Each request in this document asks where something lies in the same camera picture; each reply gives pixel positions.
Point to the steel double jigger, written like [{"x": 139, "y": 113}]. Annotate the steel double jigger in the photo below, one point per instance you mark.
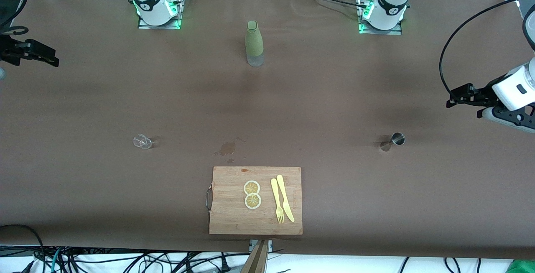
[{"x": 397, "y": 139}]

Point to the green plastic object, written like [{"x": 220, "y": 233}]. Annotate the green plastic object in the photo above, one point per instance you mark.
[{"x": 522, "y": 267}]

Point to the wooden stand post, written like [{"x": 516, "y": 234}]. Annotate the wooden stand post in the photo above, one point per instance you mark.
[{"x": 257, "y": 260}]

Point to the yellow plastic fork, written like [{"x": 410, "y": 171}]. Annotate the yellow plastic fork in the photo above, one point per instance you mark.
[{"x": 276, "y": 193}]

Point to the lemon slice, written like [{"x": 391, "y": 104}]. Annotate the lemon slice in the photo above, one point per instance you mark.
[
  {"x": 253, "y": 201},
  {"x": 251, "y": 187}
]

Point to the small clear glass cup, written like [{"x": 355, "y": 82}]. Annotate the small clear glass cup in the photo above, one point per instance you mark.
[{"x": 143, "y": 141}]

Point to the wooden cutting board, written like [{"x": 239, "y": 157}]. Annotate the wooden cutting board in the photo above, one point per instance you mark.
[{"x": 230, "y": 214}]

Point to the yellow plastic knife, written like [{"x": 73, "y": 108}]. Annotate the yellow plastic knife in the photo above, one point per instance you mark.
[{"x": 284, "y": 197}]

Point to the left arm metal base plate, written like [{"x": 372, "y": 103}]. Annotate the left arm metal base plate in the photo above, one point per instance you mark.
[{"x": 395, "y": 31}]

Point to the green sleeved glass bottle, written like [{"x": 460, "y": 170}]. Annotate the green sleeved glass bottle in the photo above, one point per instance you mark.
[{"x": 254, "y": 41}]

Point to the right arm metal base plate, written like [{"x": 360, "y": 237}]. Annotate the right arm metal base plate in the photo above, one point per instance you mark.
[{"x": 144, "y": 25}]

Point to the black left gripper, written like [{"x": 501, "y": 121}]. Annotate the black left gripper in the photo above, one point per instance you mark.
[{"x": 483, "y": 93}]

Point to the brown liquid spill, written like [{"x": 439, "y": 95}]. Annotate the brown liquid spill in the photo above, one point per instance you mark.
[{"x": 228, "y": 148}]

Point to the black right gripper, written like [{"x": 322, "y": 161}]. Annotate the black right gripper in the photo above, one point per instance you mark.
[{"x": 10, "y": 50}]

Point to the brown table cloth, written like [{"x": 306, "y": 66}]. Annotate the brown table cloth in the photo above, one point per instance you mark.
[{"x": 376, "y": 202}]

